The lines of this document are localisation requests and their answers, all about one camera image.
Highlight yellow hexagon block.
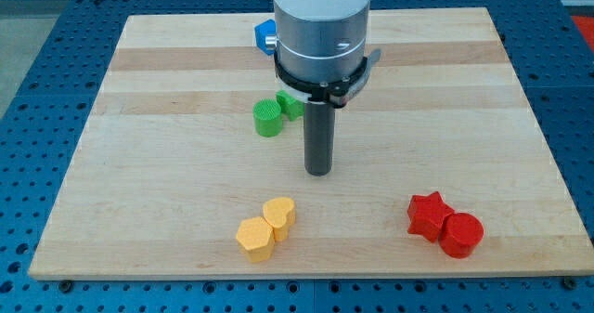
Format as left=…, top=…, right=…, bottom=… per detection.
left=236, top=216, right=276, bottom=263

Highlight red star block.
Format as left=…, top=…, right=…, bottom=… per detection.
left=407, top=191, right=455, bottom=242

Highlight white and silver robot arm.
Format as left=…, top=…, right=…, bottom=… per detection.
left=266, top=0, right=381, bottom=108

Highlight green star block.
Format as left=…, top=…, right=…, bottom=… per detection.
left=276, top=90, right=304, bottom=121

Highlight yellow heart block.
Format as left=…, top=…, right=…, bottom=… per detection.
left=263, top=197, right=296, bottom=241

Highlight green cylinder block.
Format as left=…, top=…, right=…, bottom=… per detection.
left=252, top=99, right=283, bottom=137

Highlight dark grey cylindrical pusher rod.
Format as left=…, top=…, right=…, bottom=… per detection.
left=303, top=104, right=335, bottom=176

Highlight wooden board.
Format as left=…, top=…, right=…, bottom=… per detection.
left=29, top=7, right=593, bottom=280

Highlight red cylinder block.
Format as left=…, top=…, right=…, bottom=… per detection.
left=439, top=213, right=484, bottom=258

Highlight blue block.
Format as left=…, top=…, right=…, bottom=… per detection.
left=254, top=19, right=277, bottom=56

